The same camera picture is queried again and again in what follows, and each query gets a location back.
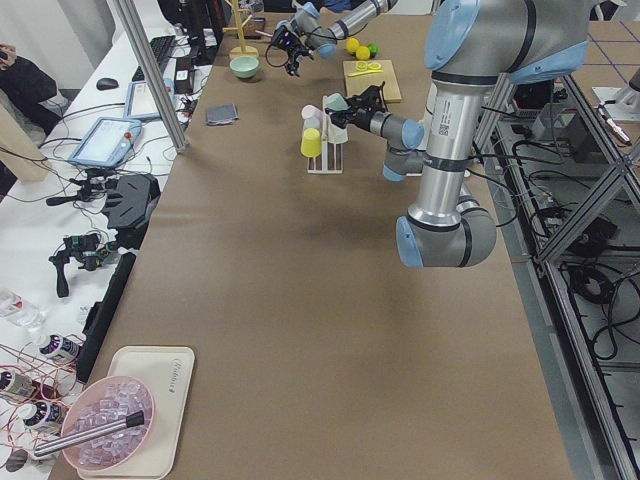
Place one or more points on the light green cup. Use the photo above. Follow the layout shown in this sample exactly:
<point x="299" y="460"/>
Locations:
<point x="336" y="102"/>

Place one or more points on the pink cup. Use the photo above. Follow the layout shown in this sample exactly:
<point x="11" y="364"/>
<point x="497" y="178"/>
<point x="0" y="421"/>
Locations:
<point x="311" y="111"/>

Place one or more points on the white cup on rack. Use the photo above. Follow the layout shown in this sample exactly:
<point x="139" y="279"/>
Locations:
<point x="335" y="134"/>

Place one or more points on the pale blue cup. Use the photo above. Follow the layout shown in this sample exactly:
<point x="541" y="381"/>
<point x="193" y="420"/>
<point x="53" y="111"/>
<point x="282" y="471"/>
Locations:
<point x="312" y="123"/>

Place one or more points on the yellow cup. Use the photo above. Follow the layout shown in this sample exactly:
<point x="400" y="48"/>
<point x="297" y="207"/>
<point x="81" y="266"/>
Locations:
<point x="310" y="146"/>

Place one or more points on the white cup holder rack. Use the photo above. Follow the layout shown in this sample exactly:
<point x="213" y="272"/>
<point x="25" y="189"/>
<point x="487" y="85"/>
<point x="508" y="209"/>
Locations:
<point x="331" y="159"/>

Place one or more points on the wooden cutting board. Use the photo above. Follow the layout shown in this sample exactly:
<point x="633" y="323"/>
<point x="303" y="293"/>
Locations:
<point x="357" y="85"/>

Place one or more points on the wooden mug tree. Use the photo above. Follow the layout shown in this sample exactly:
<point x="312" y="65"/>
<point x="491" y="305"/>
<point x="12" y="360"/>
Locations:
<point x="240" y="18"/>

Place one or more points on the green bowl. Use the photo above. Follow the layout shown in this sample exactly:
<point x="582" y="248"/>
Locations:
<point x="244" y="67"/>

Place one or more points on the green lime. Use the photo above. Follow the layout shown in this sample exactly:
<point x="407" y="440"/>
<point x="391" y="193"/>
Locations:
<point x="373" y="50"/>

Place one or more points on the yellow lemon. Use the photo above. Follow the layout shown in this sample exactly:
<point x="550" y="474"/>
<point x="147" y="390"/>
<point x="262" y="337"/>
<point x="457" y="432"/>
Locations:
<point x="351" y="45"/>

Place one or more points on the grey folded cloth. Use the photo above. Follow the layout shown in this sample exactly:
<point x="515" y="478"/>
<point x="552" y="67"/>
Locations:
<point x="221" y="114"/>

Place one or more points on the black keyboard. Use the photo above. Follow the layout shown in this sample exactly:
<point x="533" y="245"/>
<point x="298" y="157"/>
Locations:
<point x="162" y="48"/>

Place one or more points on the black computer mouse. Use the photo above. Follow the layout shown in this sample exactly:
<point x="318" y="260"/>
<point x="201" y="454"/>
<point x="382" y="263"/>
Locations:
<point x="106" y="83"/>

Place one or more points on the teach pendant tablet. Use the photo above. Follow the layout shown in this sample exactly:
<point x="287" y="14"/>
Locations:
<point x="107" y="142"/>

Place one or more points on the person in black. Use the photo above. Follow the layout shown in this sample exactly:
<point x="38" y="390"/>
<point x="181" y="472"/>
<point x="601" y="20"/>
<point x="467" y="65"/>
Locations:
<point x="28" y="88"/>

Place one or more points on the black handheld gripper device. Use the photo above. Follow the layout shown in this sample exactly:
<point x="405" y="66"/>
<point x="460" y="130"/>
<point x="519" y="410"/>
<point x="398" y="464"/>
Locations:
<point x="87" y="249"/>

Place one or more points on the black bar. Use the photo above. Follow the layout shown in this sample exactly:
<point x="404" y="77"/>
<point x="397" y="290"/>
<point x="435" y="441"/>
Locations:
<point x="100" y="316"/>

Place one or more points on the cream plastic tray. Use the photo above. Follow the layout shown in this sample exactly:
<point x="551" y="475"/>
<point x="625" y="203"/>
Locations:
<point x="166" y="372"/>

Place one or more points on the purple label bottle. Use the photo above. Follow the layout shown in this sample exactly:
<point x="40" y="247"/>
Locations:
<point x="58" y="348"/>
<point x="43" y="416"/>

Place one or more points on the plastic water bottle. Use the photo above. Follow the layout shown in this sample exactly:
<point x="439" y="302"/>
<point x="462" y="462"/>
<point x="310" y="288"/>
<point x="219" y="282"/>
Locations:
<point x="19" y="311"/>

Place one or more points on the pink bowl of ice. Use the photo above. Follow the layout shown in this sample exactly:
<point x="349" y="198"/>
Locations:
<point x="110" y="399"/>

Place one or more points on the aluminium frame post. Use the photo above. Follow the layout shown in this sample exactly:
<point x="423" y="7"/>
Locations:
<point x="136" y="35"/>

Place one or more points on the black stand bracket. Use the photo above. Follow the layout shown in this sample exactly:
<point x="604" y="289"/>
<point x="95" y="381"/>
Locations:
<point x="128" y="208"/>

